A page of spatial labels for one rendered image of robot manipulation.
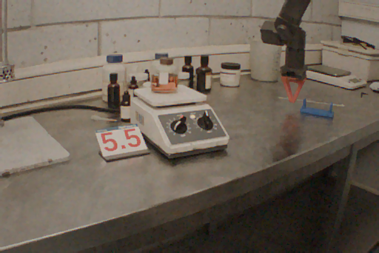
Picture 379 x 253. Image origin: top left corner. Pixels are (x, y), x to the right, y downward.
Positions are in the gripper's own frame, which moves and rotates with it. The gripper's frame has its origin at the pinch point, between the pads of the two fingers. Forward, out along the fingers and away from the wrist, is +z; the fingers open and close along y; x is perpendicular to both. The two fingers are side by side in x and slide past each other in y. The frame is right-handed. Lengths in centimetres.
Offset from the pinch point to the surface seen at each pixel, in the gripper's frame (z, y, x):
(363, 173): 62, -107, 32
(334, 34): -14, -112, 5
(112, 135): 0, 48, -25
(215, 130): -0.7, 37.7, -8.2
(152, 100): -5.8, 41.3, -19.8
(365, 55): -10, -68, 23
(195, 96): -5.8, 34.1, -14.3
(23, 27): -20, 33, -69
